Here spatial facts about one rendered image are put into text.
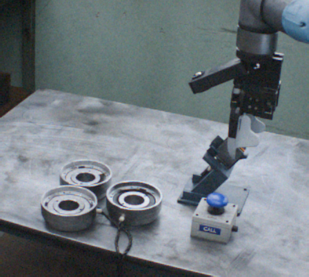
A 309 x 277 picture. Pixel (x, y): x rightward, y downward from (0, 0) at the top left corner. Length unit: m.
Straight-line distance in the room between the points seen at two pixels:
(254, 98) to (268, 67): 0.06
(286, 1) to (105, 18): 1.93
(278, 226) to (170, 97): 1.75
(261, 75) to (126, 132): 0.47
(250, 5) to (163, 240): 0.44
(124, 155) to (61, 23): 1.65
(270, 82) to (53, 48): 2.01
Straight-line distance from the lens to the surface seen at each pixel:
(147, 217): 1.19
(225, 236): 1.17
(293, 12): 1.02
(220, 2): 2.73
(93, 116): 1.61
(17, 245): 1.57
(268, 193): 1.35
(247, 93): 1.16
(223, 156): 1.25
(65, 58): 3.06
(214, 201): 1.16
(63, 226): 1.16
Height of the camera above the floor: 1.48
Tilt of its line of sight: 25 degrees down
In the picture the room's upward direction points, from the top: 4 degrees clockwise
